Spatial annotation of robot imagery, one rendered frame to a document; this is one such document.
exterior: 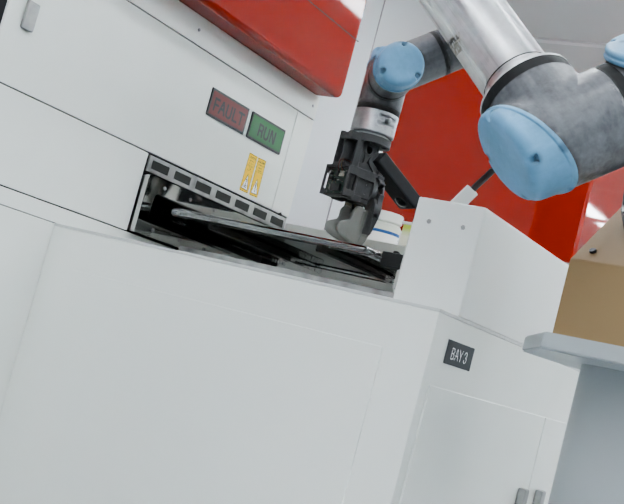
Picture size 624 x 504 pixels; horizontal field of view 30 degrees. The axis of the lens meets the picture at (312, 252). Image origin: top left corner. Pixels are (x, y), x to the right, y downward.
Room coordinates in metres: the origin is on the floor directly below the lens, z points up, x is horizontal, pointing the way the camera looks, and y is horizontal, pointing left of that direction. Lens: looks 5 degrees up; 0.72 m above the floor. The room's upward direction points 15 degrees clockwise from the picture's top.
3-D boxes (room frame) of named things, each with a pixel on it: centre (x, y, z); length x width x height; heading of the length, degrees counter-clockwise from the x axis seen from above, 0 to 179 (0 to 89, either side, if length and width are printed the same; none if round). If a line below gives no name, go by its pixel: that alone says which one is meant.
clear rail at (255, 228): (1.76, 0.07, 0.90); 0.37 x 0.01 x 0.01; 59
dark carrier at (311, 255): (1.92, -0.01, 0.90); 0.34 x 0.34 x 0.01; 59
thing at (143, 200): (2.01, 0.17, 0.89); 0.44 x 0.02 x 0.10; 149
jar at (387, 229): (2.40, -0.13, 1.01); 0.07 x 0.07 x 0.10
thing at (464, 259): (1.68, -0.29, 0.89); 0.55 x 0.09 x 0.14; 149
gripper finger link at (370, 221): (1.93, -0.07, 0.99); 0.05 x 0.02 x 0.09; 32
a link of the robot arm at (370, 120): (1.94, -0.05, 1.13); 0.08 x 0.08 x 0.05
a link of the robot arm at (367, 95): (1.94, -0.05, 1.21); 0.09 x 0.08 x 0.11; 4
